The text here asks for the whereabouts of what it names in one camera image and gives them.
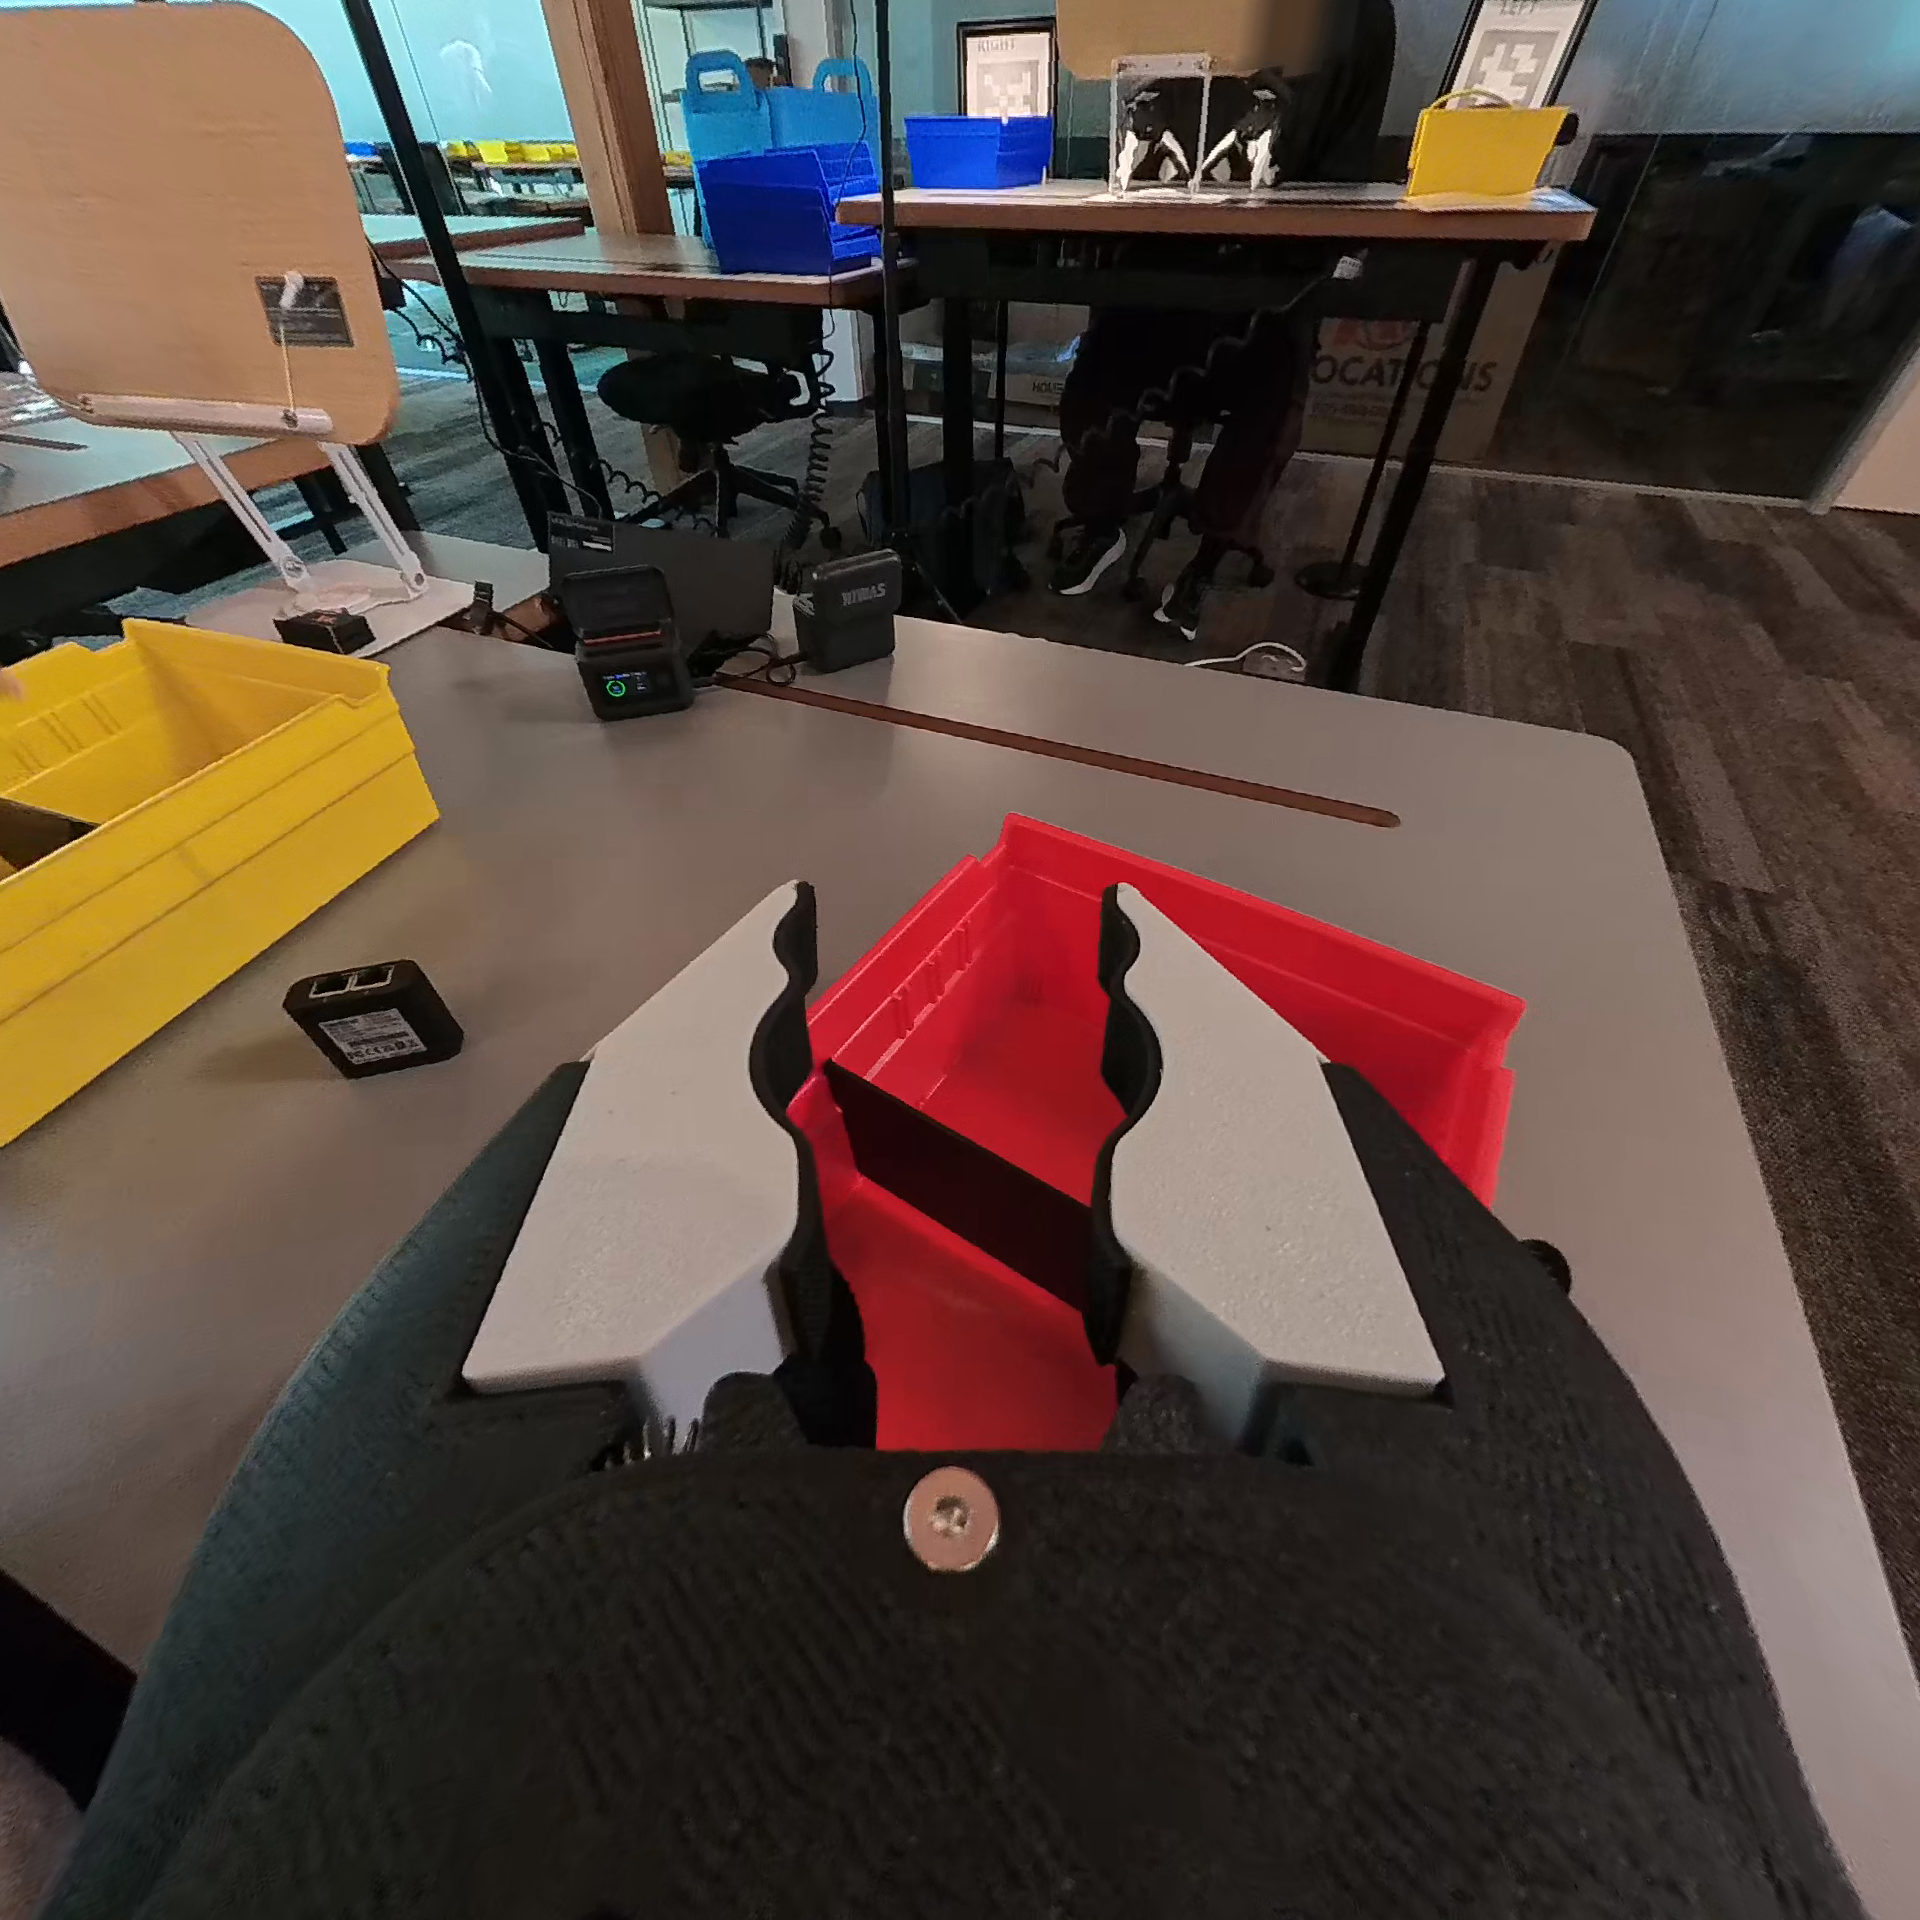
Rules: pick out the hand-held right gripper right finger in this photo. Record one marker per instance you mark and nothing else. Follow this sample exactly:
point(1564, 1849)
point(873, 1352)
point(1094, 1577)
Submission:
point(1260, 1185)

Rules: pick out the framed tag sign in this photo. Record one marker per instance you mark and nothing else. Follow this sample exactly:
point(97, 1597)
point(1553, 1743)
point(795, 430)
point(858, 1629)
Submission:
point(1009, 68)
point(1522, 53)

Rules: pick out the clear acrylic display case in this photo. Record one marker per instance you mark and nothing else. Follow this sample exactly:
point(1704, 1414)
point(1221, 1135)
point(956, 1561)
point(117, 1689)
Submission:
point(1200, 135)

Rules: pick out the yellow plastic bin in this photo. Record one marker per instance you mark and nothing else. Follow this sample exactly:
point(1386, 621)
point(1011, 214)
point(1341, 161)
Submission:
point(224, 901)

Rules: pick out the black hard case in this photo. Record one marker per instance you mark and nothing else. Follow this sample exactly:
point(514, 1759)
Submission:
point(849, 608)

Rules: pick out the black thin pole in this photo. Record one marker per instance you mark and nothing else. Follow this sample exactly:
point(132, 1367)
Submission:
point(435, 224)

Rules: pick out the black charger case with display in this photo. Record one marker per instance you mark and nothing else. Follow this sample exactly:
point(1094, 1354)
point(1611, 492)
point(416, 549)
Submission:
point(628, 638)

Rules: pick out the black network adapter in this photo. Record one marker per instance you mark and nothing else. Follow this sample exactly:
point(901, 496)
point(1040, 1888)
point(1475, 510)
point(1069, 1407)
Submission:
point(374, 1028)

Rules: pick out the brown wooden desk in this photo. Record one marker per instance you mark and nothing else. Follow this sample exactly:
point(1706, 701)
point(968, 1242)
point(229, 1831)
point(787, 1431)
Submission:
point(1200, 212)
point(89, 504)
point(628, 264)

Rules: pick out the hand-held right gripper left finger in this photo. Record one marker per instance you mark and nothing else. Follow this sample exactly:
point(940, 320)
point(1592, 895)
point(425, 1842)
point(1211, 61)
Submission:
point(645, 1185)

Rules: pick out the wooden pillar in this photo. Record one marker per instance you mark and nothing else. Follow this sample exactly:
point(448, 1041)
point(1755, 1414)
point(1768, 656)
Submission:
point(608, 105)

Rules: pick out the black office chair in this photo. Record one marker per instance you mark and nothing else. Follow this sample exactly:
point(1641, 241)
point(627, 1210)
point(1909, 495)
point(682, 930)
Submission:
point(704, 398)

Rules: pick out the black bin divider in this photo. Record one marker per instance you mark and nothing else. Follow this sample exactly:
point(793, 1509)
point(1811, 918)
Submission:
point(36, 833)
point(960, 1172)

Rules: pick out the blue plastic bin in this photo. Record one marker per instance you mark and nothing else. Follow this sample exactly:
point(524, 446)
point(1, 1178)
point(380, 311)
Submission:
point(973, 150)
point(780, 212)

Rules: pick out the black tripod pole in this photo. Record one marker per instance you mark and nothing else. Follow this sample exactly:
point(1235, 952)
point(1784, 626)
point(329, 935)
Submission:
point(886, 375)

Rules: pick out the red plastic bin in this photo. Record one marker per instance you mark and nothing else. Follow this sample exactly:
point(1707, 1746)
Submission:
point(973, 1050)

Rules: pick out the small yellow container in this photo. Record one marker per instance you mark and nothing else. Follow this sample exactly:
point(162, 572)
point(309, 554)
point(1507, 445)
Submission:
point(1483, 150)

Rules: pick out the small black box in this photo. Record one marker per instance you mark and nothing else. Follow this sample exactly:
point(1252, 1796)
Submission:
point(322, 630)

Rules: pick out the cardboard box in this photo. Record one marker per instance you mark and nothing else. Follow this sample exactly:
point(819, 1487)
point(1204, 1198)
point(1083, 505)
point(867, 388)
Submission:
point(1425, 375)

